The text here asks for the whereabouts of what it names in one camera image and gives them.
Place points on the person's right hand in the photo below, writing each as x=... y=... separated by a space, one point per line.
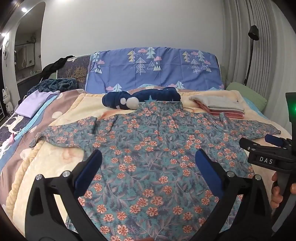
x=276 y=197

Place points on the lilac cloth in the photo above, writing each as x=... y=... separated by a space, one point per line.
x=32 y=104

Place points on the grey pleated curtain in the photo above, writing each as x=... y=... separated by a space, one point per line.
x=272 y=58

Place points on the dark navy printed sheet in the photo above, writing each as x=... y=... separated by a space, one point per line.
x=11 y=127

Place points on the folded pink cloth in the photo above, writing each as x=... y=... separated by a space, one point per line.
x=222 y=114

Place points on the black garment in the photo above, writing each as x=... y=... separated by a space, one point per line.
x=53 y=67

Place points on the black floor lamp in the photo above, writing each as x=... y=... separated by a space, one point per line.
x=253 y=32

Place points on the white wall decoration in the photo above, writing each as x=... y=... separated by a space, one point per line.
x=5 y=54

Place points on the dark tree-print cushion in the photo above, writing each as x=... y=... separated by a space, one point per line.
x=76 y=69

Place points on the green pillow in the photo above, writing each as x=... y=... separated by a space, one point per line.
x=249 y=95

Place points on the teal floral shirt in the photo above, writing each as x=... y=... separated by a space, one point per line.
x=148 y=143

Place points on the teal fuzzy blanket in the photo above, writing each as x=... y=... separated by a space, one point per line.
x=57 y=84

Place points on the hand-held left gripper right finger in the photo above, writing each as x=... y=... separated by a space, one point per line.
x=208 y=172

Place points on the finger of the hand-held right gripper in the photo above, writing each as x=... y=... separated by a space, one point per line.
x=247 y=144
x=274 y=140

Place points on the navy star-print plush garment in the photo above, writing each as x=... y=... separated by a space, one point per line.
x=159 y=96

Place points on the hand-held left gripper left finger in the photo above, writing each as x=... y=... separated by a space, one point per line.
x=89 y=172

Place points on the pastel patterned bed sheet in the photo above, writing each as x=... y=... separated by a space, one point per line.
x=46 y=115

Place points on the blue tree-print pillow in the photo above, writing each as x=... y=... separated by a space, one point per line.
x=161 y=69

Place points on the cream printed blanket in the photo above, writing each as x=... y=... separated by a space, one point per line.
x=69 y=157

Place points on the white cat figurine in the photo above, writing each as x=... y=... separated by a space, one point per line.
x=8 y=102

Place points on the folded grey cloth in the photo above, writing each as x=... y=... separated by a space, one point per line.
x=217 y=102

